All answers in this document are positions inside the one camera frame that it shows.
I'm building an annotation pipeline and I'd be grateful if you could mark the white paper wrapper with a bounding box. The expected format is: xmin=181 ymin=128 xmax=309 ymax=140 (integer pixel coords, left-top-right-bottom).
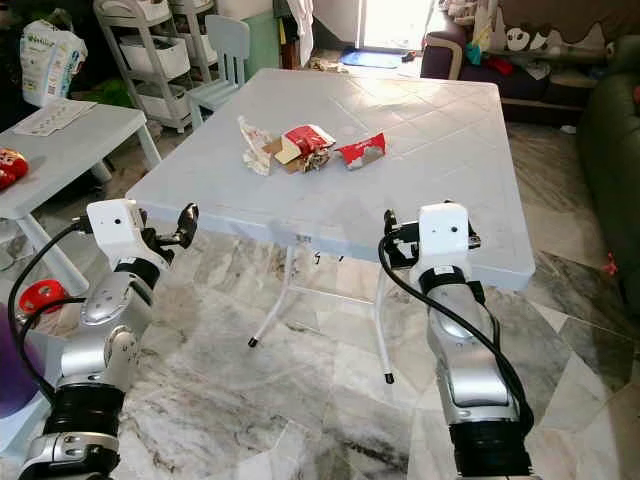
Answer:
xmin=237 ymin=115 xmax=276 ymax=177

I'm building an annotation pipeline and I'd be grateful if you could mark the red snack wrapper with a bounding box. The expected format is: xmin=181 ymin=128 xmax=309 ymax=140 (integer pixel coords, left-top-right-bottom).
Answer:
xmin=337 ymin=132 xmax=388 ymax=169

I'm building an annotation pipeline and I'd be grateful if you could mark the large white folding table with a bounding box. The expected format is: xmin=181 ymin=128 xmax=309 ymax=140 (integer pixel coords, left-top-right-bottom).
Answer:
xmin=125 ymin=68 xmax=538 ymax=387

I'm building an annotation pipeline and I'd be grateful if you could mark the red and brown snack box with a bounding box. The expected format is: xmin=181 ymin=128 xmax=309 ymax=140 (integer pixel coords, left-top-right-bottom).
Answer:
xmin=265 ymin=124 xmax=338 ymax=174

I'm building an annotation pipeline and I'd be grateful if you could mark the small white plastic table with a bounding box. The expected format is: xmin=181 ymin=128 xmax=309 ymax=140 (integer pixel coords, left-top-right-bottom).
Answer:
xmin=0 ymin=100 xmax=163 ymax=296

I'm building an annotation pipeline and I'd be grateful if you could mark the grey shelf trolley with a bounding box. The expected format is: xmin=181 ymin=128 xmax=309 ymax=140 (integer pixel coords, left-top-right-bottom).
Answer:
xmin=93 ymin=0 xmax=211 ymax=136

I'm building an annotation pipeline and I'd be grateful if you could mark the printed paper sheet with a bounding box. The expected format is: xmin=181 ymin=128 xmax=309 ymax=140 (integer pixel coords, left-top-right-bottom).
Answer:
xmin=12 ymin=100 xmax=97 ymax=139

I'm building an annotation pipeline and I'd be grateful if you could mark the blue door mat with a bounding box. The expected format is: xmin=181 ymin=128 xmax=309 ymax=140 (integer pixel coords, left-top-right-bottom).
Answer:
xmin=340 ymin=50 xmax=407 ymax=70

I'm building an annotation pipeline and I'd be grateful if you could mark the red plastic toy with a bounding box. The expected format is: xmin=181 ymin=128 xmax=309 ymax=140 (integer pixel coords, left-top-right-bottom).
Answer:
xmin=0 ymin=148 xmax=30 ymax=192

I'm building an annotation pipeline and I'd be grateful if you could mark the white bag with green print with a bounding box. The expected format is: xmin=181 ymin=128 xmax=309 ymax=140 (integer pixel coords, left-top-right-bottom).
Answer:
xmin=20 ymin=12 xmax=90 ymax=109

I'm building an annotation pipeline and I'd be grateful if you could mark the dark purple sofa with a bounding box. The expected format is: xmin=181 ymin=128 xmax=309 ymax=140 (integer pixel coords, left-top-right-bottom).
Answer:
xmin=420 ymin=0 xmax=640 ymax=127

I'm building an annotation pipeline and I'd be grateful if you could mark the white hanging cloth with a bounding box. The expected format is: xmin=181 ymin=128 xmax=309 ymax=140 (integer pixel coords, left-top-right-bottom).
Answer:
xmin=285 ymin=0 xmax=317 ymax=67

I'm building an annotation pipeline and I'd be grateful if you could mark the dark green armchair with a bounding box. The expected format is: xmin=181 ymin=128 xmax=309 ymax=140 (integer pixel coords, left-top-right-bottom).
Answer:
xmin=577 ymin=65 xmax=640 ymax=293

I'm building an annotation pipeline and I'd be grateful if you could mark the brown panda blanket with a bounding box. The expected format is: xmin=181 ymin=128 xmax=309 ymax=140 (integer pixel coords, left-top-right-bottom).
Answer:
xmin=488 ymin=0 xmax=640 ymax=63

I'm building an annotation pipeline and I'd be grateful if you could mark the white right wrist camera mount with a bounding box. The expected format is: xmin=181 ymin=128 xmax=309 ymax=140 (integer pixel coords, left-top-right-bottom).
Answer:
xmin=417 ymin=203 xmax=474 ymax=272

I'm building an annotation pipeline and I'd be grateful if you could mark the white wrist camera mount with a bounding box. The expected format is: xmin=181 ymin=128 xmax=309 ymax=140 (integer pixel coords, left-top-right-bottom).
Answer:
xmin=87 ymin=198 xmax=154 ymax=267
xmin=417 ymin=203 xmax=474 ymax=272

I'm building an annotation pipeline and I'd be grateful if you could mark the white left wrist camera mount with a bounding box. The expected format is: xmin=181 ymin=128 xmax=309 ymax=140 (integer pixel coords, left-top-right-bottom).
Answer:
xmin=87 ymin=198 xmax=154 ymax=267

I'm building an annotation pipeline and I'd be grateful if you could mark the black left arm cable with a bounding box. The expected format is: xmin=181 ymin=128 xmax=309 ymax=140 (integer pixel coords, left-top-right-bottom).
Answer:
xmin=7 ymin=215 xmax=91 ymax=406

